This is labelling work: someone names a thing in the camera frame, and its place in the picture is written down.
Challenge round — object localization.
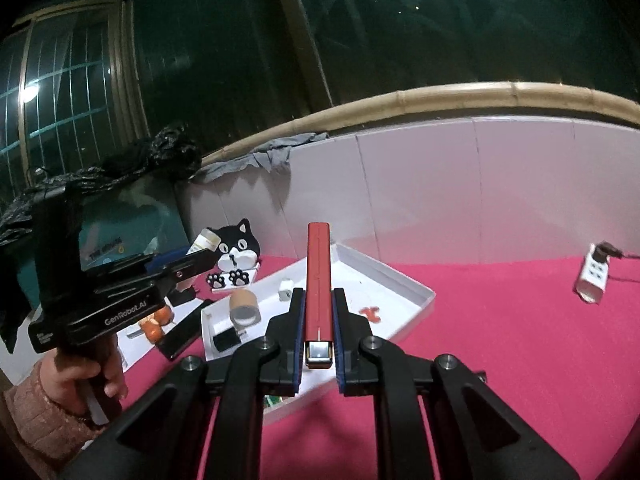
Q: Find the black white cat figure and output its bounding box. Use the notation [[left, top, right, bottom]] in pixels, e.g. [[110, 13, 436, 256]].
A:
[[206, 218, 262, 290]]

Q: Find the black rectangular box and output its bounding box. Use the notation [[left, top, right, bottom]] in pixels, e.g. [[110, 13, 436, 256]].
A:
[[212, 327, 242, 353]]

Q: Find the white cardboard tray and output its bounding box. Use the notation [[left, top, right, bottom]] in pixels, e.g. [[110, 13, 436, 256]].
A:
[[199, 242, 437, 426]]

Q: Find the white power adapter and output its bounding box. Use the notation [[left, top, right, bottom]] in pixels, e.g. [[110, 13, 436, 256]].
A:
[[574, 244, 610, 304]]

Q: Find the bamboo rail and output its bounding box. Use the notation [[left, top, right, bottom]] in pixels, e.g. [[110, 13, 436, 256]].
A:
[[202, 81, 639, 167]]

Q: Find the small white cube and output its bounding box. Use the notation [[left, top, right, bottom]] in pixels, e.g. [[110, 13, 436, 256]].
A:
[[278, 278, 295, 302]]

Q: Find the grey cloth on rail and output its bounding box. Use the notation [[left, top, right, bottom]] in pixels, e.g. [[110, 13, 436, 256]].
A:
[[191, 132, 329, 184]]

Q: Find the red stick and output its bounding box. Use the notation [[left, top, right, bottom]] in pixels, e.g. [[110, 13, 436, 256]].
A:
[[304, 222, 333, 370]]

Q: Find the black plug with cable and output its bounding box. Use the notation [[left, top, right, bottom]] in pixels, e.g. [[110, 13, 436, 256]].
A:
[[592, 242, 640, 263]]

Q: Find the pink table cloth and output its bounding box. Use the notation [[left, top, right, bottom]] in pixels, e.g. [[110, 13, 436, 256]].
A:
[[119, 253, 640, 480]]

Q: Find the person's left hand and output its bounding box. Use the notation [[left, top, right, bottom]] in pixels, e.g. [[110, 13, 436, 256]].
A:
[[39, 335, 128, 416]]

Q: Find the brown tape roll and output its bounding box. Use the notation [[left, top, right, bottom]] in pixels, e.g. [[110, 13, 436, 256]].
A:
[[229, 289, 262, 327]]

